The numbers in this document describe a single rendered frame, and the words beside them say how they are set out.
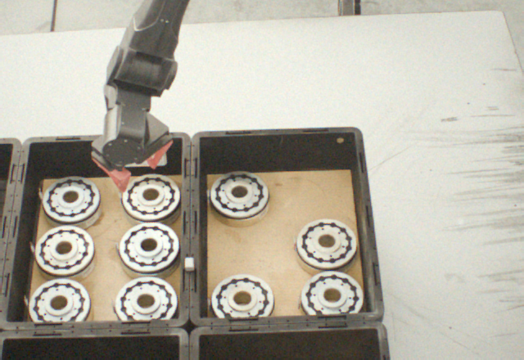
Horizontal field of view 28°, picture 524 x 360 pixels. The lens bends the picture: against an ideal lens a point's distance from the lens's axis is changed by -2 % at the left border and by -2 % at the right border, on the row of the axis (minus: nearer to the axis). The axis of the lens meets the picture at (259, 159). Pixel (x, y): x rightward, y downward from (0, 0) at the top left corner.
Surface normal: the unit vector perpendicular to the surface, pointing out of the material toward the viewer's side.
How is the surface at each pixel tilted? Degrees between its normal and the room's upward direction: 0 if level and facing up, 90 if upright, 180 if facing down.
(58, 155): 90
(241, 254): 0
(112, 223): 0
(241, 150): 90
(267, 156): 90
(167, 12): 80
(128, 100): 24
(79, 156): 90
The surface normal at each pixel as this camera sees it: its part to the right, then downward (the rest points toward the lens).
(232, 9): -0.01, -0.65
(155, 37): 0.14, 0.63
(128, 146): 0.06, 0.77
